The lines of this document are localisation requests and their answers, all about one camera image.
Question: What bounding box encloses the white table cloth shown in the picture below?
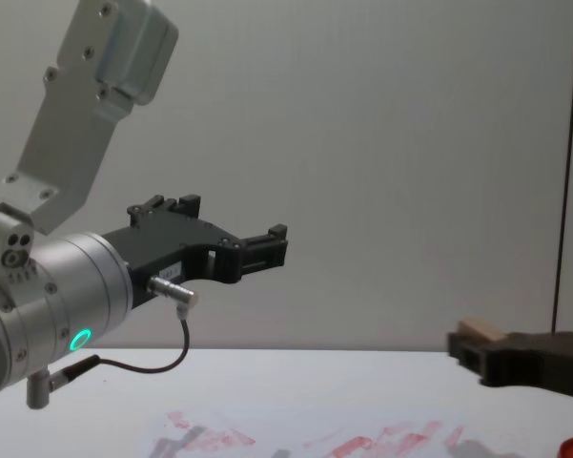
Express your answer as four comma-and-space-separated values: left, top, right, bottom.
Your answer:
0, 346, 573, 458

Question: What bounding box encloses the small pale wooden block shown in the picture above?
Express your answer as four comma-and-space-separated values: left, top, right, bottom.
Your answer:
458, 318, 505, 343

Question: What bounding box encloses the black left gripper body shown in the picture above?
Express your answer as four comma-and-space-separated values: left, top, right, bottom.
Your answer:
101, 215, 243, 316

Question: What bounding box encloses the thin dark gripper cable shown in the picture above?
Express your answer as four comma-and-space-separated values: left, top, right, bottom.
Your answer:
47, 275, 201, 388

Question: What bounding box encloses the white paper with red marks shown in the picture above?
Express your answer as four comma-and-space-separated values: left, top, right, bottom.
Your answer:
135, 405, 478, 458

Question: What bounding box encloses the thin dark vertical pole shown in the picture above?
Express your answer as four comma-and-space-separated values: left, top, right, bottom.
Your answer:
549, 0, 573, 335

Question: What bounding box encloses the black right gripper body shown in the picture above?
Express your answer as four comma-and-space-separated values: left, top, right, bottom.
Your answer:
479, 330, 573, 403

